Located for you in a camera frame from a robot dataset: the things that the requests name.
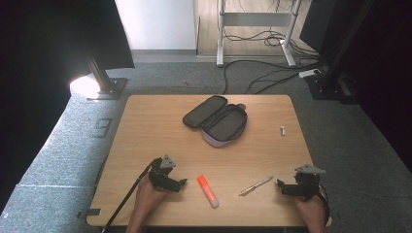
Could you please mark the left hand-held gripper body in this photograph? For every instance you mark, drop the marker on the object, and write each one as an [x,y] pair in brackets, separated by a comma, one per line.
[162,171]

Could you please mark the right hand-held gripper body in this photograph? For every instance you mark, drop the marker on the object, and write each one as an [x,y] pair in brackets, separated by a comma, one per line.
[307,183]

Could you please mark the black stand with base plate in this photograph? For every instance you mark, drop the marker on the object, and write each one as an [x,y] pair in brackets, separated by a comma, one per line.
[107,84]

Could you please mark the person's left hand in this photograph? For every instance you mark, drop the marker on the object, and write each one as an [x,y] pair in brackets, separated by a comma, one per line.
[147,195]

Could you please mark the orange highlighter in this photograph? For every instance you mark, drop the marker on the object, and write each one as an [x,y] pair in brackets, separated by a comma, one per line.
[208,191]

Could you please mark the black stand with square base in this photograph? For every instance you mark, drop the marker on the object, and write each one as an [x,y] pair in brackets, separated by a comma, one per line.
[330,81]

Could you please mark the grey metal table bracket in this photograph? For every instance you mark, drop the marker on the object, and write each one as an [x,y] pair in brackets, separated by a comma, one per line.
[89,212]

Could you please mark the white metal desk frame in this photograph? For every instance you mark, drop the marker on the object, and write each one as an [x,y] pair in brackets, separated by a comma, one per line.
[256,18]

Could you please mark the white power strip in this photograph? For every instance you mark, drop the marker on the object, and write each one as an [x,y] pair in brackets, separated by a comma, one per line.
[309,73]

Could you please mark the clear ballpoint pen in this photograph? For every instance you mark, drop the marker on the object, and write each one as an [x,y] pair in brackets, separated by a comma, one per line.
[256,186]

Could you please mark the black curtain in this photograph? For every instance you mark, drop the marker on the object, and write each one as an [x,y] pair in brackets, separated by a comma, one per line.
[388,81]
[42,48]

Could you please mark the person's right hand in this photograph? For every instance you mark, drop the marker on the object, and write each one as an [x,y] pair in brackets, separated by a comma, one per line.
[311,208]

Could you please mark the pencil case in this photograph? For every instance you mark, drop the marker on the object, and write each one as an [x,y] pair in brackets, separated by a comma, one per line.
[223,124]

